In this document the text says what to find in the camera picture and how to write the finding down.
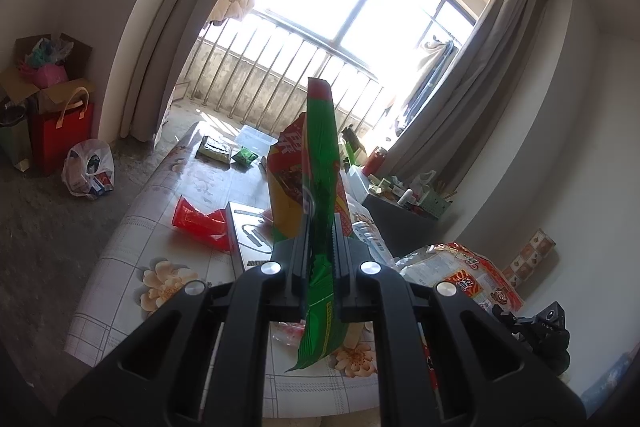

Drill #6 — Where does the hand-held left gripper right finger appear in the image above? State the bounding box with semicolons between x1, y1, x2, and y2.
327;212;586;425

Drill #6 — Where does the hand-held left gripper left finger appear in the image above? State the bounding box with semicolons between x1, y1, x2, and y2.
56;212;313;425

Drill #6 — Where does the silver cable box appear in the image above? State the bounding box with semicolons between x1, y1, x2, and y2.
226;202;276;275

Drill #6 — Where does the red plastic bag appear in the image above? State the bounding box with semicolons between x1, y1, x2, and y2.
171;195;234;254

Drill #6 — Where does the green snack packet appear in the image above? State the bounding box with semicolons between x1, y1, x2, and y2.
285;78;351;373

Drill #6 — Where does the clear plastic container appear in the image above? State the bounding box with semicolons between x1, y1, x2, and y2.
235;124;278;154

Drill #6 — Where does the green trash bin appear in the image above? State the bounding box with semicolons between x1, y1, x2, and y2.
0;105;34;171

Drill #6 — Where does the grey cabinet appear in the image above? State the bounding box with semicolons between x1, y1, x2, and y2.
362;191;451;258

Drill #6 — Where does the tile-pattern roll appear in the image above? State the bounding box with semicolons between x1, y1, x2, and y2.
501;228;557;289

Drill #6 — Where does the orange snack bag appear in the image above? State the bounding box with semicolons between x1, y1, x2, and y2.
266;112;353;244

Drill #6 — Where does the white storage box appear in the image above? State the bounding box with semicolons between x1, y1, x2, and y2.
344;166;372;206

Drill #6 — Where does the small green-white box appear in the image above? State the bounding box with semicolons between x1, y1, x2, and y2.
369;177;401;202

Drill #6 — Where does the large clear red-label snack bag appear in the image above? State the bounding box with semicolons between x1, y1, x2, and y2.
392;243;525;400

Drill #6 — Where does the green plastic basket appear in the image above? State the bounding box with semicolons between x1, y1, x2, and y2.
419;186;455;219

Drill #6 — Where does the red thermos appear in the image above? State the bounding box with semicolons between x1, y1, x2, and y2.
361;146;389;178

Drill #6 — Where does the white plastic bag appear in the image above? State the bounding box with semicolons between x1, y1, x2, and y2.
409;171;435;198

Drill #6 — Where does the small green packet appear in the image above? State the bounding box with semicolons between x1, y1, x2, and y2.
231;147;261;169

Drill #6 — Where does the green carton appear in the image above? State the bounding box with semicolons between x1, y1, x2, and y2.
340;126;367;166

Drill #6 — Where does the yellow-green snack packet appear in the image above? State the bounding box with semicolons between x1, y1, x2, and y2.
196;136;234;162

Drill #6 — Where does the floral tablecloth table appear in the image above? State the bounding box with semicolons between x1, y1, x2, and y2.
65;122;431;420

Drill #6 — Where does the balcony railing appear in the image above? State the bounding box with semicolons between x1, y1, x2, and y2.
186;9;387;135

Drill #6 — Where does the hanging dark garment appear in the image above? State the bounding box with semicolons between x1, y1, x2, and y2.
397;34;462;138

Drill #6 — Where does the grey right curtain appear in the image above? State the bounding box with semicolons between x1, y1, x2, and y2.
385;0;550;188

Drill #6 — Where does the grey curtain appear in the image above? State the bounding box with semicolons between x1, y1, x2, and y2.
119;0;283;142
385;0;550;188

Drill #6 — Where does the white bag with boxes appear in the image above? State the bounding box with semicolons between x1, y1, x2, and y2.
61;139;116;200

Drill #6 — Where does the red gift bag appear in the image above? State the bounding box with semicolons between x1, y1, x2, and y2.
27;87;96;176

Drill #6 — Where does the grey left curtain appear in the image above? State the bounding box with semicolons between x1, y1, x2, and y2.
119;0;283;142

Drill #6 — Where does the brown cardboard box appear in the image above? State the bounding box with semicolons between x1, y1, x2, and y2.
0;33;97;115

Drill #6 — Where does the pink bag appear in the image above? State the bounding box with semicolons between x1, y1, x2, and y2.
19;63;69;89

